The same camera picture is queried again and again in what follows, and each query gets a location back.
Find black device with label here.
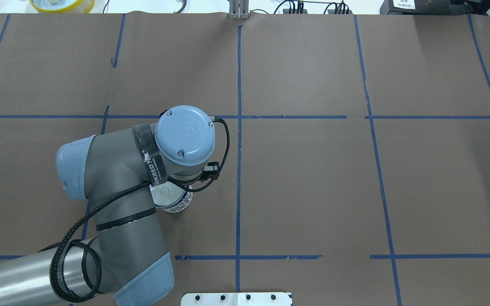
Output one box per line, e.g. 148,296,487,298
379,0,490,16

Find black braided cable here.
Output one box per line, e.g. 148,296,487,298
0,115,231,303

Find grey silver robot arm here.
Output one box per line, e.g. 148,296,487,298
0,106,228,306

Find black cables at table edge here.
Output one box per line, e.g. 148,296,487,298
249,0,352,15

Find grey metal bracket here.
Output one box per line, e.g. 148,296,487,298
228,0,250,20

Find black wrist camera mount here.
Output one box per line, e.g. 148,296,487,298
202,162,220,181

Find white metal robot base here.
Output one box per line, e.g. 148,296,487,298
180,292,293,306

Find yellow white round container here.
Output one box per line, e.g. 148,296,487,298
29,0,95,14

